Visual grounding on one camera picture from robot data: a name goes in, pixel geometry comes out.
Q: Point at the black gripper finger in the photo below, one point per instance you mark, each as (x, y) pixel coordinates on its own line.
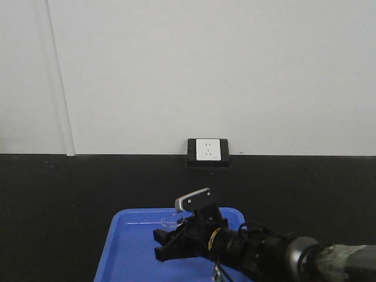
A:
(170, 253)
(163, 236)

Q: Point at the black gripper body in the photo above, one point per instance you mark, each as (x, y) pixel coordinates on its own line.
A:
(199, 230)

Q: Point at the small clear glass beaker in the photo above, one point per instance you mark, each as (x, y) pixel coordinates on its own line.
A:
(173, 221)

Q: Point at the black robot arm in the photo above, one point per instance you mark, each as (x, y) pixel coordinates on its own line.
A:
(260, 253)

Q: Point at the blue plastic tray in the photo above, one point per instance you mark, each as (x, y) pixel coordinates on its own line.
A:
(129, 251)

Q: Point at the black socket mounting box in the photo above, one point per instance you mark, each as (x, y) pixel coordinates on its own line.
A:
(191, 155)

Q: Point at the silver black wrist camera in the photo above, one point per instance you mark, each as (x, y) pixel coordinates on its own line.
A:
(193, 201)

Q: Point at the white wall power socket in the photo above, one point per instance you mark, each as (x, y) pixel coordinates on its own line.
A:
(208, 150)

